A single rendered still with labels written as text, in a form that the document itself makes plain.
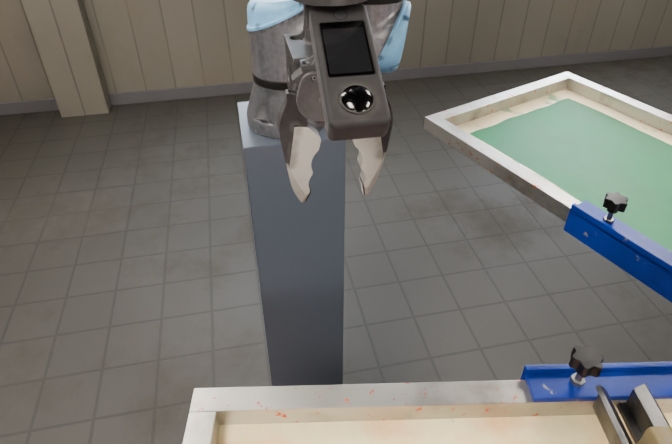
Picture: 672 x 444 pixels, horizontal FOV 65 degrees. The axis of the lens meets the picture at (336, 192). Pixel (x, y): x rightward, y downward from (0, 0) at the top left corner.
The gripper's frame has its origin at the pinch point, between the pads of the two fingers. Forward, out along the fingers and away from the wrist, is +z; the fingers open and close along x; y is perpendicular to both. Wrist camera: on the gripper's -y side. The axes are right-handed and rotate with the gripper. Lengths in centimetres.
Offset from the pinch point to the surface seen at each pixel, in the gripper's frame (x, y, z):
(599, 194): -70, 41, 41
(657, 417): -40, -13, 33
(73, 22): 101, 302, 74
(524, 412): -26.5, -5.5, 39.4
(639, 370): -44, -5, 36
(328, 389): 0.7, 2.3, 36.9
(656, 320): -146, 70, 136
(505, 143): -59, 66, 41
